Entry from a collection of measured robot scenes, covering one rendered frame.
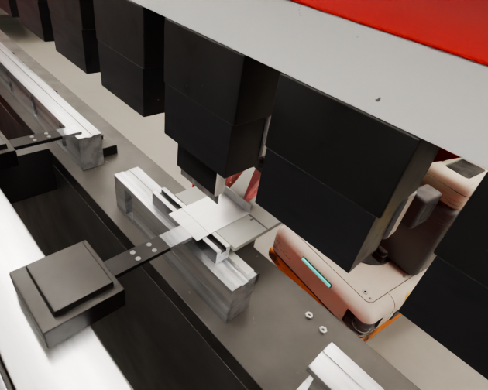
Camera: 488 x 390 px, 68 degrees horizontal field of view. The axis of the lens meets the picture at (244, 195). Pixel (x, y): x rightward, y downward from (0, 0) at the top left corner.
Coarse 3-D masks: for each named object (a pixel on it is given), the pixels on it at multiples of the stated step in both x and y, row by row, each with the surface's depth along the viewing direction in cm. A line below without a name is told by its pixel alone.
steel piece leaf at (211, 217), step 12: (228, 192) 73; (192, 204) 70; (204, 204) 70; (216, 204) 71; (228, 204) 72; (240, 204) 71; (192, 216) 67; (204, 216) 68; (216, 216) 68; (228, 216) 69; (240, 216) 69; (204, 228) 65; (216, 228) 66
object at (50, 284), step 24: (168, 240) 61; (48, 264) 50; (72, 264) 51; (96, 264) 51; (120, 264) 56; (24, 288) 48; (48, 288) 47; (72, 288) 48; (96, 288) 48; (120, 288) 50; (48, 312) 46; (72, 312) 46; (96, 312) 49; (48, 336) 45
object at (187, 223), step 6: (180, 210) 68; (174, 216) 67; (180, 216) 67; (186, 216) 67; (180, 222) 66; (186, 222) 66; (192, 222) 66; (186, 228) 64; (192, 228) 65; (198, 228) 65; (192, 234) 63; (198, 234) 64; (204, 234) 64; (198, 240) 63
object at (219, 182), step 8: (184, 152) 59; (184, 160) 60; (192, 160) 58; (200, 160) 56; (184, 168) 60; (192, 168) 59; (200, 168) 57; (208, 168) 55; (184, 176) 63; (192, 176) 60; (200, 176) 58; (208, 176) 56; (216, 176) 55; (200, 184) 60; (208, 184) 57; (216, 184) 56; (224, 184) 57; (208, 192) 59; (216, 192) 57; (216, 200) 59
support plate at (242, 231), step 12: (252, 168) 84; (240, 180) 79; (180, 192) 73; (192, 192) 73; (240, 192) 76; (252, 192) 76; (252, 204) 73; (264, 216) 71; (228, 228) 66; (240, 228) 67; (252, 228) 67; (264, 228) 68; (228, 240) 64; (240, 240) 64; (252, 240) 66
